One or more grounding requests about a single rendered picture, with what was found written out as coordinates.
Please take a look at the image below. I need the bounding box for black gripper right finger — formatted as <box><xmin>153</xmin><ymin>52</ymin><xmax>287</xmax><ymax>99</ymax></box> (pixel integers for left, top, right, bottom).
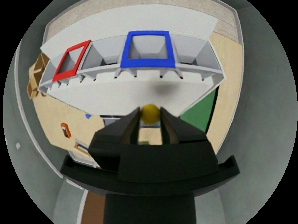
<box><xmin>160</xmin><ymin>107</ymin><xmax>209</xmax><ymax>144</ymax></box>

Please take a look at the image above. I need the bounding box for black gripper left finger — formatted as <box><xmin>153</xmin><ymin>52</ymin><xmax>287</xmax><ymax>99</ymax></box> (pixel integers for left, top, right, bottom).
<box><xmin>91</xmin><ymin>107</ymin><xmax>141</xmax><ymax>144</ymax></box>

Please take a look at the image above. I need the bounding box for red square band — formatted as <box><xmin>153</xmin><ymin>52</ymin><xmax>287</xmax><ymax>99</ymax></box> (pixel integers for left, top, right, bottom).
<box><xmin>52</xmin><ymin>39</ymin><xmax>91</xmax><ymax>82</ymax></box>

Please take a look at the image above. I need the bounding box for blue square funnel band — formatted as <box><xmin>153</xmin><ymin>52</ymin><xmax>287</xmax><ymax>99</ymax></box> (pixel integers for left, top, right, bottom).
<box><xmin>120</xmin><ymin>30</ymin><xmax>176</xmax><ymax>68</ymax></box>

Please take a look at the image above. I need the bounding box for green tray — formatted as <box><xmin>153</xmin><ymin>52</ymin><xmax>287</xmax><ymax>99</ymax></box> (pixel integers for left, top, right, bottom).
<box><xmin>178</xmin><ymin>86</ymin><xmax>219</xmax><ymax>135</ymax></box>

